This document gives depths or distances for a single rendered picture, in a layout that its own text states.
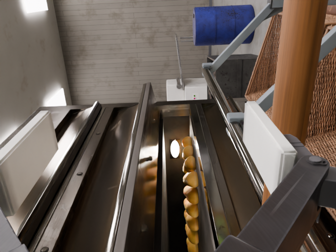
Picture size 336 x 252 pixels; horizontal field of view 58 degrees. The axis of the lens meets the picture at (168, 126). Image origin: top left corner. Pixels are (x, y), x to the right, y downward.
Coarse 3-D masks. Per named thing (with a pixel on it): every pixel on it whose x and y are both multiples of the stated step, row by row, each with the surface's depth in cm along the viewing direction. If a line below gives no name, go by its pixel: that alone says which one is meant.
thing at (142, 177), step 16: (144, 96) 152; (144, 112) 131; (144, 128) 119; (144, 144) 111; (144, 160) 104; (128, 176) 88; (144, 176) 98; (128, 192) 80; (144, 192) 93; (128, 208) 74; (144, 208) 88; (128, 224) 69; (128, 240) 67; (144, 240) 80
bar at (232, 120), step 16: (272, 0) 98; (256, 16) 101; (240, 32) 104; (320, 48) 58; (208, 64) 107; (208, 80) 93; (224, 96) 78; (272, 96) 62; (224, 112) 69; (240, 112) 65; (240, 128) 60; (240, 144) 55; (256, 176) 45; (256, 192) 43; (304, 240) 34
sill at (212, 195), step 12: (192, 108) 173; (192, 120) 158; (204, 144) 133; (204, 156) 124; (204, 168) 116; (204, 180) 110; (216, 192) 102; (216, 204) 97; (216, 216) 92; (216, 228) 87; (228, 228) 87; (216, 240) 85
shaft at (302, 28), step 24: (288, 0) 22; (312, 0) 21; (288, 24) 22; (312, 24) 21; (288, 48) 23; (312, 48) 22; (288, 72) 23; (312, 72) 23; (288, 96) 24; (288, 120) 25; (264, 192) 29
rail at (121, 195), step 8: (144, 88) 165; (136, 120) 125; (136, 128) 118; (128, 152) 101; (128, 160) 96; (128, 168) 92; (120, 184) 85; (120, 192) 81; (120, 200) 78; (120, 208) 75; (112, 224) 70; (112, 232) 68; (112, 240) 66; (112, 248) 64
